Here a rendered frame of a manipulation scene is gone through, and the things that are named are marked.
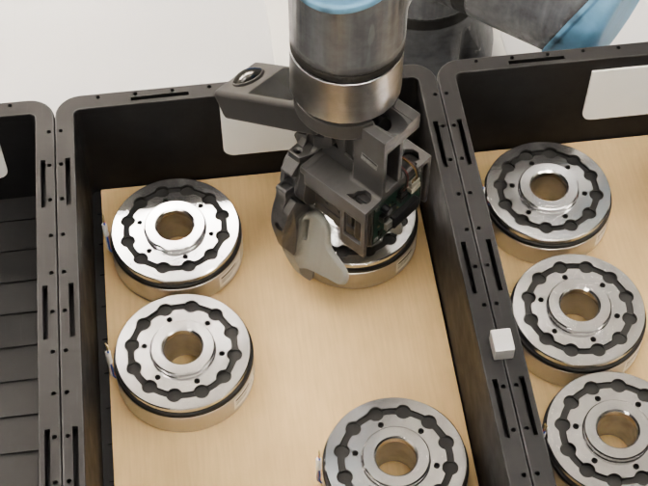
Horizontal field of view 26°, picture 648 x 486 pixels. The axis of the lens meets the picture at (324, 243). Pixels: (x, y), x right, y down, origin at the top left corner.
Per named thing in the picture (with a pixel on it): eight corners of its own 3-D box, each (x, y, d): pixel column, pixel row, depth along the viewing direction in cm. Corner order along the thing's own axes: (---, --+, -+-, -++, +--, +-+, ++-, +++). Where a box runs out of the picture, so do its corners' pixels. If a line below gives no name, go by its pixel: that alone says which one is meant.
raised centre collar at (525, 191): (511, 170, 114) (512, 165, 114) (571, 163, 114) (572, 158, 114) (524, 217, 111) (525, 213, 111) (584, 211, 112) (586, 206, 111)
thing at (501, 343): (488, 338, 97) (490, 329, 96) (508, 336, 97) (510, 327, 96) (493, 361, 96) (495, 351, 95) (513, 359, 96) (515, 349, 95)
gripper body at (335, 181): (360, 266, 100) (364, 159, 90) (273, 201, 104) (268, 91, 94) (429, 203, 103) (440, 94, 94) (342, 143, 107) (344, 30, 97)
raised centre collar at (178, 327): (147, 327, 105) (146, 322, 105) (212, 318, 106) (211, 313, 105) (152, 384, 102) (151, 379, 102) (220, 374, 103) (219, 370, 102)
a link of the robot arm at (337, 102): (263, 44, 90) (348, -21, 94) (266, 92, 94) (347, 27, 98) (350, 104, 87) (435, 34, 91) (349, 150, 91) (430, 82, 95)
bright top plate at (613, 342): (505, 258, 110) (506, 254, 109) (634, 256, 110) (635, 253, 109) (517, 369, 104) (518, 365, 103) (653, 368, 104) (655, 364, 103)
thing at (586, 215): (473, 151, 116) (474, 147, 115) (593, 140, 117) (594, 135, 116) (498, 251, 110) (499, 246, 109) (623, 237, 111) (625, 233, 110)
